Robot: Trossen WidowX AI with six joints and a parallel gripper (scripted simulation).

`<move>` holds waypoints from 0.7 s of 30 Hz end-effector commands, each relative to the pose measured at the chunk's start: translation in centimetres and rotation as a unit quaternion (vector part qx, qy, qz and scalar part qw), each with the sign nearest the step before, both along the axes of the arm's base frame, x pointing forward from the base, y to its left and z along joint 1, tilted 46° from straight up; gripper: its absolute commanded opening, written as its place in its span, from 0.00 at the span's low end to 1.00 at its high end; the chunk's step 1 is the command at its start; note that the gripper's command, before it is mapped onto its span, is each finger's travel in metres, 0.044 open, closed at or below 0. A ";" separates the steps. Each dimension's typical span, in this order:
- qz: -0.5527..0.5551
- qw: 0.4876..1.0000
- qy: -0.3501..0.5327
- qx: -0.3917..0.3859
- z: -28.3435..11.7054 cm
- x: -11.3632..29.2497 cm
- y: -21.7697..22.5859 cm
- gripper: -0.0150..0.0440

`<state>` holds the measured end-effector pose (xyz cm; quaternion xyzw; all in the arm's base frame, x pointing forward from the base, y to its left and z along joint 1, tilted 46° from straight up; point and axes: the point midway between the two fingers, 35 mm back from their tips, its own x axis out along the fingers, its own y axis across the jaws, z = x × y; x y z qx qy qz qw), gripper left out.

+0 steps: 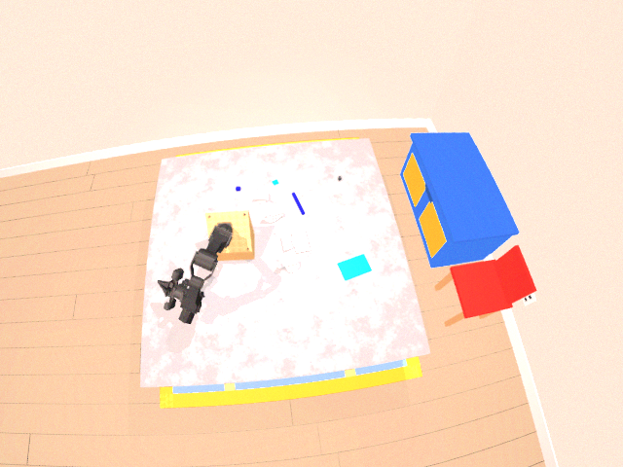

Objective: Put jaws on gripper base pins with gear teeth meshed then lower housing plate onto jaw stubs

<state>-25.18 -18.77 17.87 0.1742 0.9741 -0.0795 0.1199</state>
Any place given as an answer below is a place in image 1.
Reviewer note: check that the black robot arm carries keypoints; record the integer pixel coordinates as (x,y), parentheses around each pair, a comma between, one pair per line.
(206,258)

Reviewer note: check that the cyan flat plate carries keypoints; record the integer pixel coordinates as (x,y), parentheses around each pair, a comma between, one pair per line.
(354,267)

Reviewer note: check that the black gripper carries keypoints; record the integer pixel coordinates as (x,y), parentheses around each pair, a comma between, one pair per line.
(172,290)

